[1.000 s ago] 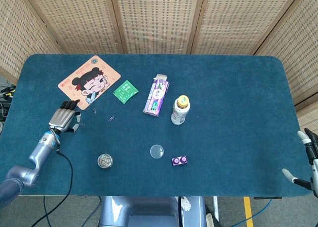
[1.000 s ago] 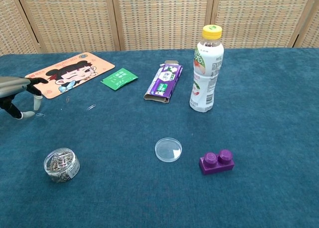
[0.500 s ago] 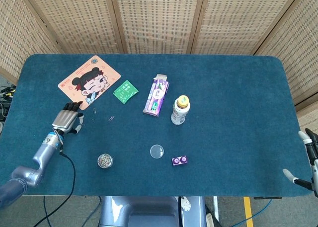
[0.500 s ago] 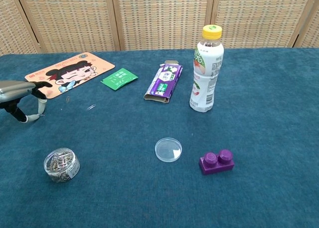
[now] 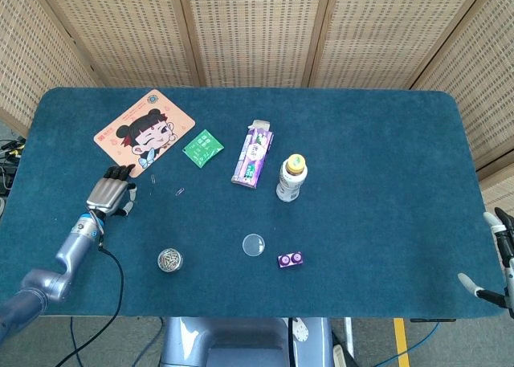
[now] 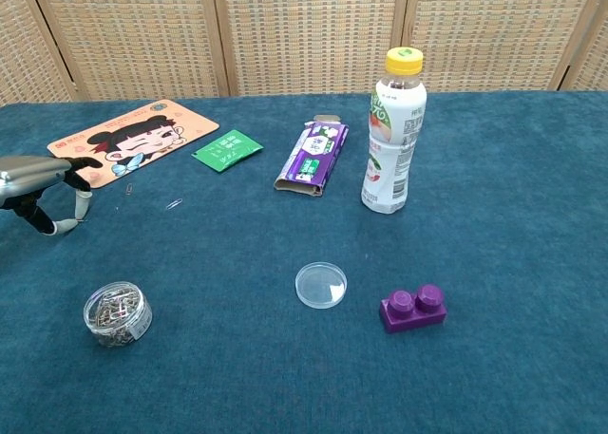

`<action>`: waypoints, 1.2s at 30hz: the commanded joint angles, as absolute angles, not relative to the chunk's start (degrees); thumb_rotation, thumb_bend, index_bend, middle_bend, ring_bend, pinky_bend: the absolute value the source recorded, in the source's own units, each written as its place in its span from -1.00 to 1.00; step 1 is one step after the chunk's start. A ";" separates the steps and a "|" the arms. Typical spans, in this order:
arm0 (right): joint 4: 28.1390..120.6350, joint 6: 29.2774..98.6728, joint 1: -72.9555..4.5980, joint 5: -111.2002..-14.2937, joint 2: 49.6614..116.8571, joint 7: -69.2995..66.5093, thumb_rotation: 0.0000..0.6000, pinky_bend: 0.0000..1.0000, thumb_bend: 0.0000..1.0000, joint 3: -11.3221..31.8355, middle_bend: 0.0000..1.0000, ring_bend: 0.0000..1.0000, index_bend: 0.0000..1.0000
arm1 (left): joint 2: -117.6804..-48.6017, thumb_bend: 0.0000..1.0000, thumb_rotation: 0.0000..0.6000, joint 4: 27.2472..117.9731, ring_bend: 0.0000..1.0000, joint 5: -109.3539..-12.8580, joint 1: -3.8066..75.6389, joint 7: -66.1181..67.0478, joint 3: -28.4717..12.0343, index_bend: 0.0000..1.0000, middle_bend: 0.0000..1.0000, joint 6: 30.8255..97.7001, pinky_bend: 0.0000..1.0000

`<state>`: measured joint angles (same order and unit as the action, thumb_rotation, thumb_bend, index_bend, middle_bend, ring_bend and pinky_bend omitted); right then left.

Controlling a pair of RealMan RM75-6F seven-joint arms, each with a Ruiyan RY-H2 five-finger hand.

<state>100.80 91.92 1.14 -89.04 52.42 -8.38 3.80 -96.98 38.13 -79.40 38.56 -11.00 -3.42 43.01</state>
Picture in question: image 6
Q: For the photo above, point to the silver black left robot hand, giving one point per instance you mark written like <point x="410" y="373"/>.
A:
<point x="28" y="173"/>

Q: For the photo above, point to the round container of paperclips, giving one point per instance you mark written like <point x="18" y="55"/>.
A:
<point x="116" y="315"/>

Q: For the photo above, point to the purple two-stud toy brick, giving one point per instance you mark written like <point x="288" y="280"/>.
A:
<point x="408" y="315"/>

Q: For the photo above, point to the woven bamboo screen panel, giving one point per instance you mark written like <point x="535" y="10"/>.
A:
<point x="309" y="35"/>
<point x="596" y="49"/>
<point x="138" y="35"/>
<point x="24" y="49"/>
<point x="494" y="30"/>

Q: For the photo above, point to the orange cartoon girl mouse pad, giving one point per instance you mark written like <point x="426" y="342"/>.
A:
<point x="157" y="130"/>

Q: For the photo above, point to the green sachet packet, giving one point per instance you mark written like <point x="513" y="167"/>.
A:
<point x="228" y="150"/>

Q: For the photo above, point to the purple toothpaste box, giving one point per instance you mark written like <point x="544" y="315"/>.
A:
<point x="313" y="158"/>

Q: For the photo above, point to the clear round plastic lid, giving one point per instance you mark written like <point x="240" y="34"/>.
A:
<point x="320" y="284"/>

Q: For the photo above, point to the white bottle with yellow cap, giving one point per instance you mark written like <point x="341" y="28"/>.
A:
<point x="392" y="168"/>

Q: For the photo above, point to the blue carpet tablecloth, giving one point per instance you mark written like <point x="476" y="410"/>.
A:
<point x="427" y="244"/>

